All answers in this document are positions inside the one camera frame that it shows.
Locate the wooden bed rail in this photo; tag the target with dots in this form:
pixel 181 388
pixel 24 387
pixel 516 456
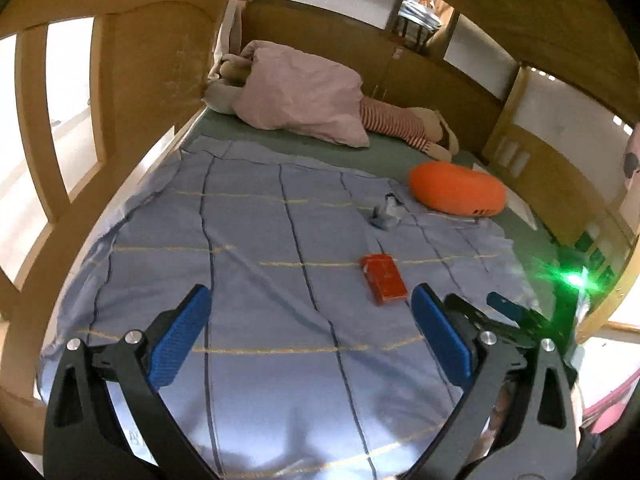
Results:
pixel 150 75

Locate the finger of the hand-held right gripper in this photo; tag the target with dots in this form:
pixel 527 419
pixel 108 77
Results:
pixel 525 317
pixel 475 317

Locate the pink fabric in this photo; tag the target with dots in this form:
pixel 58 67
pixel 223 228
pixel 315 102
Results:
pixel 615 405

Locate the small grey crumpled cloth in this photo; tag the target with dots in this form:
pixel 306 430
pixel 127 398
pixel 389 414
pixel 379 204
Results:
pixel 384 217

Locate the pink pillow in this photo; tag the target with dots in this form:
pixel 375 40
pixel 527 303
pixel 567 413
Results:
pixel 300 95

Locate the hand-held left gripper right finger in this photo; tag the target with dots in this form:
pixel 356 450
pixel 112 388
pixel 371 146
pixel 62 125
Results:
pixel 442 335

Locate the red box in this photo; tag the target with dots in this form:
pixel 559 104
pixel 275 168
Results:
pixel 385 280

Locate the white wall socket panel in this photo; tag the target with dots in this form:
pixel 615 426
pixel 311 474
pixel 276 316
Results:
pixel 511 152

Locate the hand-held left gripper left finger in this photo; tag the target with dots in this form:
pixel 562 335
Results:
pixel 182 340

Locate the blue checked blanket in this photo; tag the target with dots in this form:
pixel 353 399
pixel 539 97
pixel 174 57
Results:
pixel 250 310

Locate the striped plush toy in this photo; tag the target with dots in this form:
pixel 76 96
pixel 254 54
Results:
pixel 395 122

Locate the orange pillow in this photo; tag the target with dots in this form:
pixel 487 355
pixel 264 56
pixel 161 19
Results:
pixel 450 187

